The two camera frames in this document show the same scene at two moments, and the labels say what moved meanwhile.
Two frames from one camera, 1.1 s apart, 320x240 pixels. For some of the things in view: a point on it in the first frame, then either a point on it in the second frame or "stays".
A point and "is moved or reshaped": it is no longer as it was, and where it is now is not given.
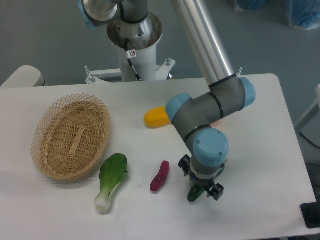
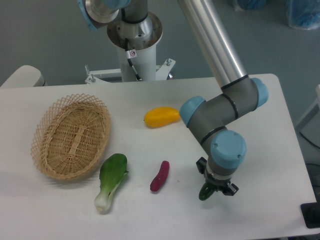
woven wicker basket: (71, 136) stays
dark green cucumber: (195, 191) is moved or reshaped
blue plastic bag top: (252, 5) stays
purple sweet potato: (161, 178) stays
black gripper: (216, 191) to (228, 189)
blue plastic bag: (303, 14) stays
